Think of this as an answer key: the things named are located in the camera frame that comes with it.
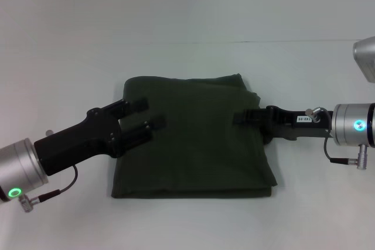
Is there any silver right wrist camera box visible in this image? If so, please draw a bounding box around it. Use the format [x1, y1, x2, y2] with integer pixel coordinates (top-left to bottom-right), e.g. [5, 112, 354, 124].
[352, 35, 375, 84]

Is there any right arm cable with plug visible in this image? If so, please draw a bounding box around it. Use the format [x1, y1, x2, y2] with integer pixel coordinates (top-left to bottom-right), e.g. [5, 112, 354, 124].
[304, 107, 370, 171]

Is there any left arm cable with plug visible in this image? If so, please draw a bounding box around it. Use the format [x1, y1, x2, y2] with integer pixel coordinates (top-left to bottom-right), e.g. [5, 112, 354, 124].
[17, 164, 79, 213]

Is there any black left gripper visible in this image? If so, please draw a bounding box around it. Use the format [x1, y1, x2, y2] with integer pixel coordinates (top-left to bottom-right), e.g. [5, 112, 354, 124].
[33, 97, 167, 177]

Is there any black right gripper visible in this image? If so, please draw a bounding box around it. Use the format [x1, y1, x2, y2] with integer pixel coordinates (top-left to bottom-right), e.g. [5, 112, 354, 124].
[233, 105, 335, 142]

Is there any arm cable with plug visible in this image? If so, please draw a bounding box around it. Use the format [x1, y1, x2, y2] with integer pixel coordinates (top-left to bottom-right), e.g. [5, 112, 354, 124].
[17, 164, 79, 213]
[304, 107, 370, 171]

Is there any dark green FREE t-shirt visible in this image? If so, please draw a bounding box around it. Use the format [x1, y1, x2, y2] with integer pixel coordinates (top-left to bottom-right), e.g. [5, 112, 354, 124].
[111, 73, 278, 200]

